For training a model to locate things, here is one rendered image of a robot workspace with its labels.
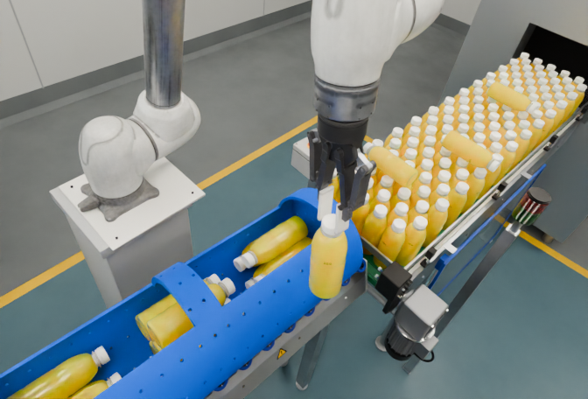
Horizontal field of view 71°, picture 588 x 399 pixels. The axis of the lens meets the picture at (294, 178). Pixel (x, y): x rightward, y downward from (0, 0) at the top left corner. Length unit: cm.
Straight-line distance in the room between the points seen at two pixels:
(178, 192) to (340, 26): 100
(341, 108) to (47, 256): 229
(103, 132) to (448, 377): 191
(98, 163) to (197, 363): 62
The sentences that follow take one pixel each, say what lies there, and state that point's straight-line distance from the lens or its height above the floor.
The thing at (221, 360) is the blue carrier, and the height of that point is 115.
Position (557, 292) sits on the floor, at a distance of 296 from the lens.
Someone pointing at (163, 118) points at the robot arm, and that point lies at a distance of 127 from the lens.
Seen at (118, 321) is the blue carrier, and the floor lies 106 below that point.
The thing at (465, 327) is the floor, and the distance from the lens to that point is 252.
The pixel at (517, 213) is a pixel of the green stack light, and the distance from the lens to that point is 136.
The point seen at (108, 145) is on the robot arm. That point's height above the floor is 126.
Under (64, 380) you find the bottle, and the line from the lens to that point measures 107.
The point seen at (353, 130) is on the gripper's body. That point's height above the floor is 167.
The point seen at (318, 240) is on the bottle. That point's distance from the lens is 77.
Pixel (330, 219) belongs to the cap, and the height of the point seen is 145.
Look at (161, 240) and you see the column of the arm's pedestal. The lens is 146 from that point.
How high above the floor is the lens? 202
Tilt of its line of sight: 44 degrees down
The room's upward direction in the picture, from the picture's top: 8 degrees clockwise
